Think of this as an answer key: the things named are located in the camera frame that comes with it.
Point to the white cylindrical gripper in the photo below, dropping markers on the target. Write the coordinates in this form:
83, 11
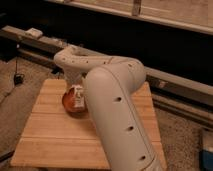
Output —
72, 77

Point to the small white labelled bottle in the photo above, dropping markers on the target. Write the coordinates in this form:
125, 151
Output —
78, 96

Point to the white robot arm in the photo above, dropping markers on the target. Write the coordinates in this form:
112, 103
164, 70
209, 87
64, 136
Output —
108, 83

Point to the orange ceramic bowl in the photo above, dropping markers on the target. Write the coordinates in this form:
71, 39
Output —
68, 102

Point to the small white box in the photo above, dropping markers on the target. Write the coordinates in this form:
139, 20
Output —
34, 32

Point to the wooden cutting board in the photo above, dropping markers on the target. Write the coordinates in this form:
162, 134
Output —
53, 138

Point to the long wooden beam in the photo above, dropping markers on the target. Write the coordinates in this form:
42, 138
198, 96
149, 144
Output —
41, 51

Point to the blue plastic container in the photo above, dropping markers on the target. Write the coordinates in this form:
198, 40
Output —
206, 153

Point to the wooden upright post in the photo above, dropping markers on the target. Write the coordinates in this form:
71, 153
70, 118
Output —
136, 8

